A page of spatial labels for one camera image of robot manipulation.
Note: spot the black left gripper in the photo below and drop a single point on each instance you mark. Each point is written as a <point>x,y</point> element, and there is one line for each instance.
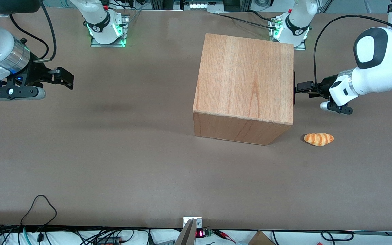
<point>325,84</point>

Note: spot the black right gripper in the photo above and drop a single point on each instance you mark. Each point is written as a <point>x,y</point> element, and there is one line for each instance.
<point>35,74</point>

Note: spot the wooden drawer cabinet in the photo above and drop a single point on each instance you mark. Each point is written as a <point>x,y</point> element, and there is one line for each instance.
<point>243,81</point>

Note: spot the toy bread roll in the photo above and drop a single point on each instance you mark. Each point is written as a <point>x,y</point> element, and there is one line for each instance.
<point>318,139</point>

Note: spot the white power strip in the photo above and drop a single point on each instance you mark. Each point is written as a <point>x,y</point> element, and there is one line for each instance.
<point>202,4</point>

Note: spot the brown cardboard piece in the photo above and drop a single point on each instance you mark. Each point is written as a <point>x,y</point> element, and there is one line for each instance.
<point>260,239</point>

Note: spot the red clip lead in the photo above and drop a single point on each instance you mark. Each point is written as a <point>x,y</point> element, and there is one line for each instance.
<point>225,234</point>

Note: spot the red digit display module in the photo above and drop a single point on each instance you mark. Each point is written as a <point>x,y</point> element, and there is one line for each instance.
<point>200,233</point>

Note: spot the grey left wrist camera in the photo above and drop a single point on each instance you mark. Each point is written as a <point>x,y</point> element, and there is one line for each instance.
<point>326,106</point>

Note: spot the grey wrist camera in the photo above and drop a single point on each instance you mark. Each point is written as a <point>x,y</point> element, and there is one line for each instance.
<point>36,93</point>
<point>326,106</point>

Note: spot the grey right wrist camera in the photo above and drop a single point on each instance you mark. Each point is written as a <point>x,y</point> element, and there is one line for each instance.
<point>36,93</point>

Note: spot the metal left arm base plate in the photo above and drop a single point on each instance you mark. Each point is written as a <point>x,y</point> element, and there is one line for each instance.
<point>299,47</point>

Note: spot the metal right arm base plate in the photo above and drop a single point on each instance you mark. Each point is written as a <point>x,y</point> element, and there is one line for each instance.
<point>126,30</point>

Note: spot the white metal bracket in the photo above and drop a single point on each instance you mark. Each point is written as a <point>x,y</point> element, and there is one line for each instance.
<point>198,223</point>

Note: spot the grey camera mount bar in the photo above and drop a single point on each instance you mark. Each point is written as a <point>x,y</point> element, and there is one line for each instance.
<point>186,234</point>

